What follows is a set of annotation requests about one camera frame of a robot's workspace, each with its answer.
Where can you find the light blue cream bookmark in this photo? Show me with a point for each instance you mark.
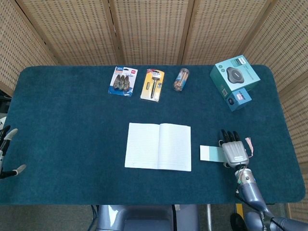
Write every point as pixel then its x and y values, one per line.
pixel 211 153

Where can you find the black round object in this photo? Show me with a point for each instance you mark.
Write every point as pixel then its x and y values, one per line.
pixel 238 222

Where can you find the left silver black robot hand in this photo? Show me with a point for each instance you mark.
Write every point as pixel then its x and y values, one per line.
pixel 12 133

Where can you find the yellow blister pack razor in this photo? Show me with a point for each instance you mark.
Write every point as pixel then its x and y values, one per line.
pixel 152 84

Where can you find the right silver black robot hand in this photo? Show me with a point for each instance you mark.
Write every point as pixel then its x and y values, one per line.
pixel 234 152

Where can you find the woven bamboo folding screen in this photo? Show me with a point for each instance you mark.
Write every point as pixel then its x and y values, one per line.
pixel 149 29

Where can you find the dark equipment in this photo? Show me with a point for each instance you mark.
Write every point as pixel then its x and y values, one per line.
pixel 3 101

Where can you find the white table leg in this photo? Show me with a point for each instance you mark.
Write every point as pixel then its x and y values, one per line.
pixel 209 216

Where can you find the blue blister pack of clips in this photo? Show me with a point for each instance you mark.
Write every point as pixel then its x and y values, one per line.
pixel 122 81

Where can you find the small blue speaker box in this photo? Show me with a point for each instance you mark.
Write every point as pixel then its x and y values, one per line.
pixel 240 98

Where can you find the open lined white notebook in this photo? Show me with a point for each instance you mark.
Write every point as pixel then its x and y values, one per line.
pixel 144 144

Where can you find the blue-grey robot torso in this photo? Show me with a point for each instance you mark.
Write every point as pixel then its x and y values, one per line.
pixel 144 216

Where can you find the large teal speaker box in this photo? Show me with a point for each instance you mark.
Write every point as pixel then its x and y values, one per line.
pixel 235 74

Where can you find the dark teal table mat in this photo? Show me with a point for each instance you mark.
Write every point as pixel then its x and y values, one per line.
pixel 72 132

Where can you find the clear jar of wooden pencils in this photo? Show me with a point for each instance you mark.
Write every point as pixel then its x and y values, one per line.
pixel 181 80

